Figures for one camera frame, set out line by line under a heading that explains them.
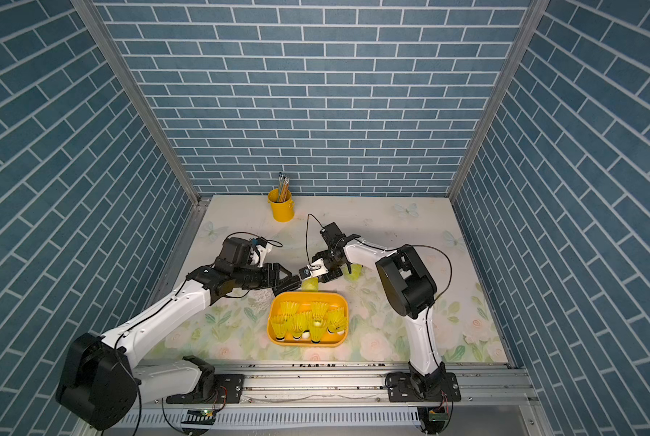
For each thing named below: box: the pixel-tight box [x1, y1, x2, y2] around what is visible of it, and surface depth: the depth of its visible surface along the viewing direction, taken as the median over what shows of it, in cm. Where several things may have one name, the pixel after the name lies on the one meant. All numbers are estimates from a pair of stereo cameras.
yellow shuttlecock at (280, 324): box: [270, 315, 289, 342], surface depth 82 cm
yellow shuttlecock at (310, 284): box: [300, 277, 320, 292], surface depth 94 cm
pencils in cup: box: [277, 171, 291, 203], surface depth 108 cm
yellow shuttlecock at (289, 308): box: [280, 300, 300, 316], surface depth 86 cm
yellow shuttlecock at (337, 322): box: [326, 307, 348, 336], surface depth 84 cm
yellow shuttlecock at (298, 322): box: [290, 312, 308, 342], surface depth 83 cm
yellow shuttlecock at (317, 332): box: [308, 319, 328, 345], surface depth 84 cm
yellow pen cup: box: [266, 188, 296, 224], surface depth 111 cm
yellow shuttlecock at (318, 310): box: [310, 300, 330, 327], surface depth 86 cm
